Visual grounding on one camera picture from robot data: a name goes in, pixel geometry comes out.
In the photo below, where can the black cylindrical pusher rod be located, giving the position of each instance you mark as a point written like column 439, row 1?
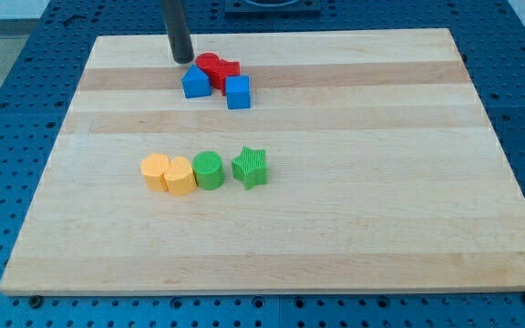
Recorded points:
column 178, row 30

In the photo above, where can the red cylinder block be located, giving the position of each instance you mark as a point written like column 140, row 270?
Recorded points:
column 207, row 62

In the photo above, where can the blue pentagon block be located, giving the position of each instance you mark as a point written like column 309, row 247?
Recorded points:
column 196, row 83

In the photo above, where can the green star block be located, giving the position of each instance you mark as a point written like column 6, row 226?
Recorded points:
column 250, row 167

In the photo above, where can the yellow heart block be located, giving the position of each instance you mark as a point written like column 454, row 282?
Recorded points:
column 179, row 177

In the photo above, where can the yellow hexagon block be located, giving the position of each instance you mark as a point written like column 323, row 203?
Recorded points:
column 153, row 168

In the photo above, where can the green cylinder block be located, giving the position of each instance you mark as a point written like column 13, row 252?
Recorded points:
column 208, row 170

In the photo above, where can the wooden board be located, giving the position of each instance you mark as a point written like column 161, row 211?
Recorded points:
column 385, row 175

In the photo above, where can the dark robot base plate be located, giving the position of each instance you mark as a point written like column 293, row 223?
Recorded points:
column 271, row 7

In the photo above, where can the blue cube block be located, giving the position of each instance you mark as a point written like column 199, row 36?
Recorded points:
column 238, row 95

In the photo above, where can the red star block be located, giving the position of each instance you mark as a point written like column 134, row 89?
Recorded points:
column 221, row 71

